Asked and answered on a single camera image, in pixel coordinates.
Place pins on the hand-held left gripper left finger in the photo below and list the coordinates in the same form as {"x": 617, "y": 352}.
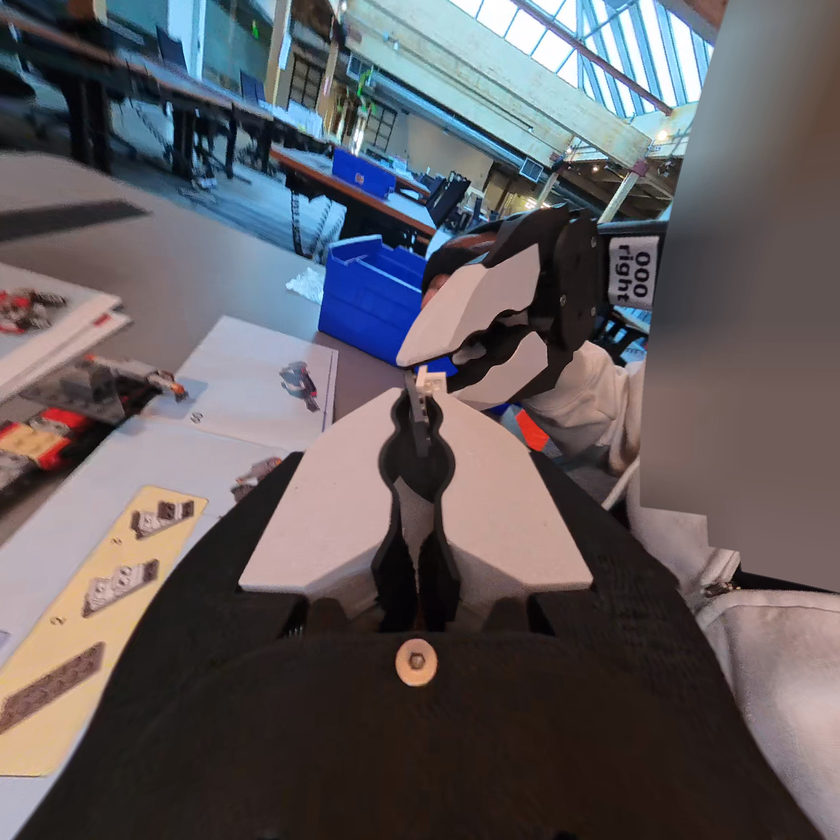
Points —
{"x": 328, "y": 512}

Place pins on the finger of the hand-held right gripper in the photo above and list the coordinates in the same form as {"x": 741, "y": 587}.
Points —
{"x": 512, "y": 374}
{"x": 472, "y": 295}

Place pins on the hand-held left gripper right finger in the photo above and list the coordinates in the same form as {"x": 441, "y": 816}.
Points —
{"x": 512, "y": 518}

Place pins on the dark grey lego plate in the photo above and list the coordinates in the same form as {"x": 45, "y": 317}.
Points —
{"x": 420, "y": 426}

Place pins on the person's right forearm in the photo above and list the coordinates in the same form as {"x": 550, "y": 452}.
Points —
{"x": 590, "y": 407}

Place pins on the red grey lego model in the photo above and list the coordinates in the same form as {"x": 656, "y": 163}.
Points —
{"x": 46, "y": 439}

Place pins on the person's right hand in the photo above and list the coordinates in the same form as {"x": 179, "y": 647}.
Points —
{"x": 453, "y": 259}

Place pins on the blue plastic bin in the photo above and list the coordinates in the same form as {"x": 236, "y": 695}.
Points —
{"x": 361, "y": 174}
{"x": 367, "y": 302}

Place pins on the orange-topped desk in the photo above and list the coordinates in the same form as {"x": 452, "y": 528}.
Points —
{"x": 394, "y": 203}

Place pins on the clear plastic bag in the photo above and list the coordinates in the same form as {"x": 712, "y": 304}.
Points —
{"x": 305, "y": 285}

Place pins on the open instruction booklet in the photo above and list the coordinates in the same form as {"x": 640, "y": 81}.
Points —
{"x": 131, "y": 459}

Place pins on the person's black top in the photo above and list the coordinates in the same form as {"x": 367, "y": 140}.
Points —
{"x": 787, "y": 583}

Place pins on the closed instruction booklet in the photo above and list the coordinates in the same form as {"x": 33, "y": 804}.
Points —
{"x": 65, "y": 334}

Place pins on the long office desk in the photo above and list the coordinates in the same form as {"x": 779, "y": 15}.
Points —
{"x": 184, "y": 88}

